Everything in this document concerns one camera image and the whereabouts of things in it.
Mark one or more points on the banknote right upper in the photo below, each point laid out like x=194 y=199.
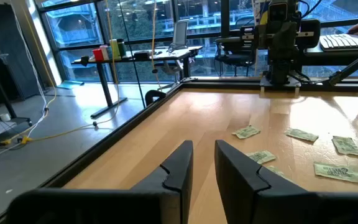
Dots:
x=346 y=145

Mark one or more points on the black cabinet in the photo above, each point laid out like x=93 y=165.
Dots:
x=17 y=46

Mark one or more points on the dark green can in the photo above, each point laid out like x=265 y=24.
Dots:
x=122 y=48

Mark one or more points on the banknote right lower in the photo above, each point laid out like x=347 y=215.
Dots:
x=339 y=172

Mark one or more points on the small black box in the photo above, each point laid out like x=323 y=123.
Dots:
x=141 y=56

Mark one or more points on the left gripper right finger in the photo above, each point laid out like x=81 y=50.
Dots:
x=238 y=186

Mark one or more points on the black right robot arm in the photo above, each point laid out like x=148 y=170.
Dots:
x=280 y=73

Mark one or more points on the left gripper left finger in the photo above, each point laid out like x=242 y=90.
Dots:
x=176 y=174

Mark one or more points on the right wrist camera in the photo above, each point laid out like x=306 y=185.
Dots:
x=278 y=12

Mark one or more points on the black keyboard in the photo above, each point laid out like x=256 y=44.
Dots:
x=340 y=42

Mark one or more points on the stevia sweetener packet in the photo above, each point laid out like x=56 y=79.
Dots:
x=245 y=132
x=261 y=156

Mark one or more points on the white cup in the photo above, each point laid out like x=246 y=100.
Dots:
x=105 y=53

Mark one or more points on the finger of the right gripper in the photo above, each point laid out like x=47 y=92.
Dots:
x=290 y=40
x=277 y=40

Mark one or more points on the banknote centre top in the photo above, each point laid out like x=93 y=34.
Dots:
x=301 y=134

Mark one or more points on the banknote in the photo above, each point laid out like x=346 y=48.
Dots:
x=346 y=145
x=301 y=134
x=339 y=172

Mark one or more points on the black standing desk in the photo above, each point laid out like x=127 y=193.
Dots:
x=104 y=81

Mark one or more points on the black tripod stand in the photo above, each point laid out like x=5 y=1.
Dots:
x=131 y=53

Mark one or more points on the black frame hook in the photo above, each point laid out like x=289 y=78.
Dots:
x=154 y=94

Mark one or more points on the teal floor mat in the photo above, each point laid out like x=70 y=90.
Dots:
x=70 y=84

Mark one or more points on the red cup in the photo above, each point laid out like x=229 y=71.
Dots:
x=98 y=55

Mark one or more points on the black diagonal support bar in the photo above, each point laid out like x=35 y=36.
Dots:
x=353 y=67

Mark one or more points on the grey office chair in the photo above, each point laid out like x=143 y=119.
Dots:
x=180 y=32

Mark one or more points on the black aluminium table frame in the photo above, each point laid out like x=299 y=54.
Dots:
x=110 y=140

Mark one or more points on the black office chair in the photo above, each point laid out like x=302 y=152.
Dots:
x=235 y=57

